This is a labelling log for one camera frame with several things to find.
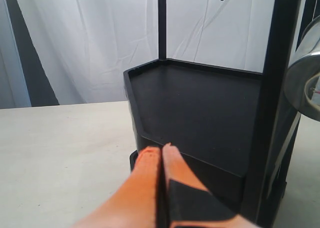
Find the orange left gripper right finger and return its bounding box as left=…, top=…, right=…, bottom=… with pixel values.
left=162, top=143, right=257, bottom=227

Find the black shelf rack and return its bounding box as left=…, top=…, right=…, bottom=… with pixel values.
left=124, top=0, right=320, bottom=227

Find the white backdrop curtain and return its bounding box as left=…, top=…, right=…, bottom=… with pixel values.
left=0, top=0, right=278, bottom=109

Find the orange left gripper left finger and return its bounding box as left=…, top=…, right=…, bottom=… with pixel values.
left=73, top=146, right=160, bottom=227

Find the stainless steel mug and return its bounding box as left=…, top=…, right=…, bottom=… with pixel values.
left=283, top=17, right=320, bottom=121

